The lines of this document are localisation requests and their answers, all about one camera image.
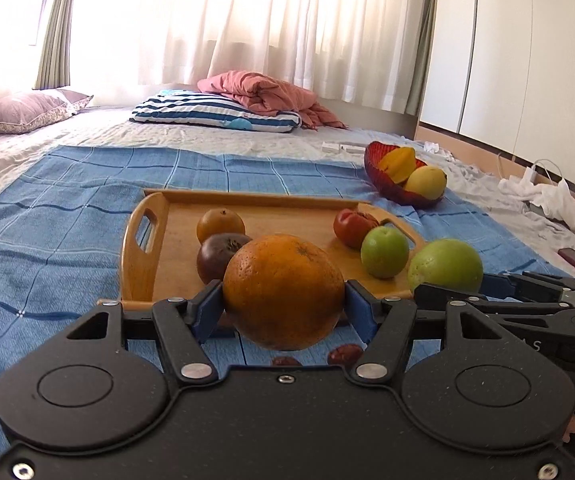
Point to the blue striped pillow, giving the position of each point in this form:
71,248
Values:
192,110

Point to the yellow starfruit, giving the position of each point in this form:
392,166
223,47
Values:
400,162

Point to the green apple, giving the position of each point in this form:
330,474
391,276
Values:
445,265
385,252

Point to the small orange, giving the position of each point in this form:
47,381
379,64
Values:
220,225

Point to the blue checked cloth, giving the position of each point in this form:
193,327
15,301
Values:
42,235

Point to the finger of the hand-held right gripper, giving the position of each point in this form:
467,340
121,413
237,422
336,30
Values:
497,286
447,295

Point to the red glass bowl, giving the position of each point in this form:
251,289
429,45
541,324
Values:
382,180

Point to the white crumpled tissue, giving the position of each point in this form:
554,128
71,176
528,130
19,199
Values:
430,147

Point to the grey bed sheet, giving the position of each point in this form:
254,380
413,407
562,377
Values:
217,135

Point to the pink blanket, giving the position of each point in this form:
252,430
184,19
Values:
267,90

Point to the red date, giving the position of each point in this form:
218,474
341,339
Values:
287,361
345,355

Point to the wooden tray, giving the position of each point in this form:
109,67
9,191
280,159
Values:
277,215

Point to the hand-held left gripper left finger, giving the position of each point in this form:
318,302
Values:
207,310

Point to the dark purple tomato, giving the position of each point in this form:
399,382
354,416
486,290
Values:
215,260

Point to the white wardrobe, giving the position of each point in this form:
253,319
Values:
517,60

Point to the grey-green curtain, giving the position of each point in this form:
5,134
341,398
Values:
59,25
422,35

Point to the purple pillow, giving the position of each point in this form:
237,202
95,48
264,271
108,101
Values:
22,110

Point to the large orange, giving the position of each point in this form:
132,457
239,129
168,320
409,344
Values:
282,290

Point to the yellow mango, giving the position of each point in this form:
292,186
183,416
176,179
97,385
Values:
427,182

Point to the red ribbed tomato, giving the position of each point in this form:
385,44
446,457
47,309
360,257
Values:
350,227

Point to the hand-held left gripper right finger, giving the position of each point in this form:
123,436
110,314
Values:
362,312

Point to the white crumpled cloth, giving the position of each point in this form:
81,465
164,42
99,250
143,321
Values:
562,200

